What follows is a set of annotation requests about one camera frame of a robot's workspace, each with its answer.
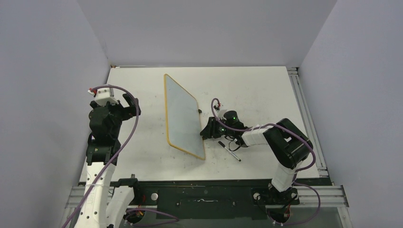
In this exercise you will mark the aluminium front frame rail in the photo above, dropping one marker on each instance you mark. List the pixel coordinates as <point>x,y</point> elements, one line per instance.
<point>330,196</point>

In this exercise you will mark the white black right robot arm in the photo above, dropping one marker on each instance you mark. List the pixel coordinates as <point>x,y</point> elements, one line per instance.
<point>288,144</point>

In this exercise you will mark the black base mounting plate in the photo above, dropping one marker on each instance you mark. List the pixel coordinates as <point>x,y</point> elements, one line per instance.
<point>222,199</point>

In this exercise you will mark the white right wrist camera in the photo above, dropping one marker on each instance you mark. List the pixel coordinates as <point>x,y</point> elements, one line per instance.
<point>220,113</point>

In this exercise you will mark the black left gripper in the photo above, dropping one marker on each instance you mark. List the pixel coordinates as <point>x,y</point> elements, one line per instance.
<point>128,111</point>

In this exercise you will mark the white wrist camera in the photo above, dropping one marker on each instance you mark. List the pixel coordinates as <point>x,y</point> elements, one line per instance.
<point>103,96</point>
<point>220,113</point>

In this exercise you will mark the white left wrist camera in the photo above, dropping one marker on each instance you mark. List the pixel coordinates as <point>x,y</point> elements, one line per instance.
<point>103,96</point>

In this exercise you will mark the black white marker pen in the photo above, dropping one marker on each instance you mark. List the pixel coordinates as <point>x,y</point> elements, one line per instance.
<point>229,151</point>

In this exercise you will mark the yellow framed whiteboard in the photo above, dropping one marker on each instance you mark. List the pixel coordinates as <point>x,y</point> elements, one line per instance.
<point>182,118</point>

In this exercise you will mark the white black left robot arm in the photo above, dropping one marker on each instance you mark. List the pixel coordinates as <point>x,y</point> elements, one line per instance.
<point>99,207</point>

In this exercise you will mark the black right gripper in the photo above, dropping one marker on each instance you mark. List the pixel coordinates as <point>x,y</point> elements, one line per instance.
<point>210,130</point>

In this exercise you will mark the aluminium right side rail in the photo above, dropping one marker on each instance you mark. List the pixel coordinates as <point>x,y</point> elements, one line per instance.
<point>307,120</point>

